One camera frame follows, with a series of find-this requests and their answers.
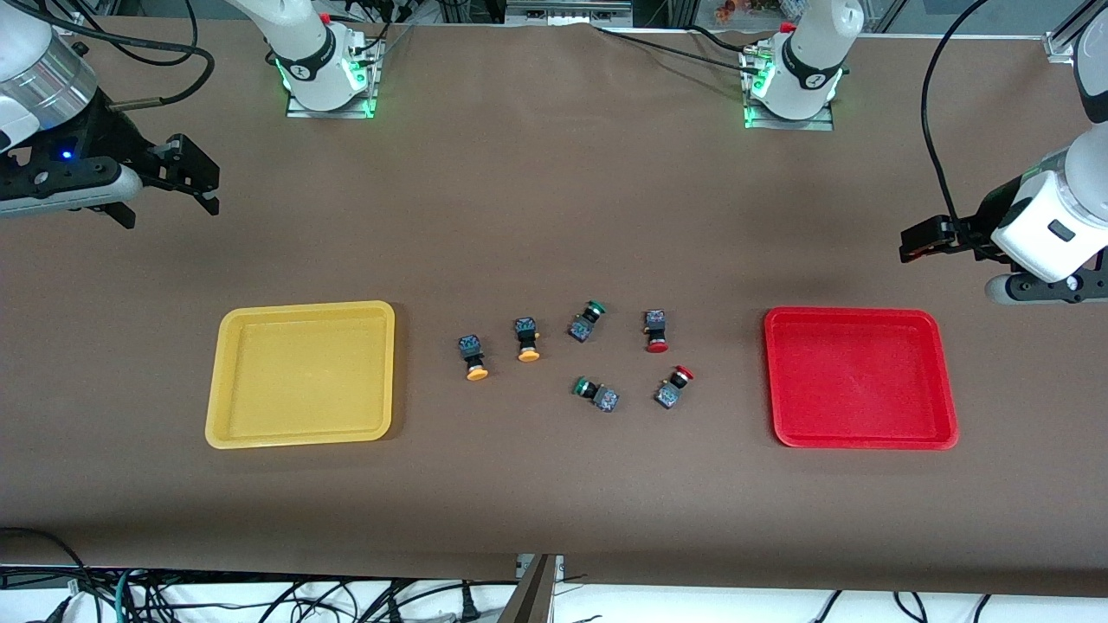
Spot red plastic tray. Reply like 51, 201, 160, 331
763, 307, 960, 451

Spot yellow plastic tray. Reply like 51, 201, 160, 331
205, 300, 396, 450

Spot aluminium corner profile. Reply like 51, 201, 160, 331
1043, 0, 1108, 63

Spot grey table support beam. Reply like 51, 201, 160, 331
498, 555, 557, 623

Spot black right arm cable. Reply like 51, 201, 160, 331
35, 0, 216, 110

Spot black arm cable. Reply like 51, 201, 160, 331
35, 0, 216, 110
920, 0, 993, 252

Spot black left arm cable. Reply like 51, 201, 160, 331
920, 0, 993, 252

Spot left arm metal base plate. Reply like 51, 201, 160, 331
742, 48, 836, 132

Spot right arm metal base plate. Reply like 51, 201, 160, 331
286, 39, 383, 119

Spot short black tabletop cable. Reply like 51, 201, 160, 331
688, 24, 763, 58

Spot long black tabletop cable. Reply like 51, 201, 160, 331
593, 24, 763, 75

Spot green push button switch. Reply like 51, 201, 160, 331
568, 300, 607, 344
572, 376, 621, 414

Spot grey aluminium frame bar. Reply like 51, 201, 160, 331
506, 0, 634, 27

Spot teal floor cable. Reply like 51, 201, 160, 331
115, 567, 141, 623

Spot white table bracket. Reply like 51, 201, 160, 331
516, 554, 566, 582

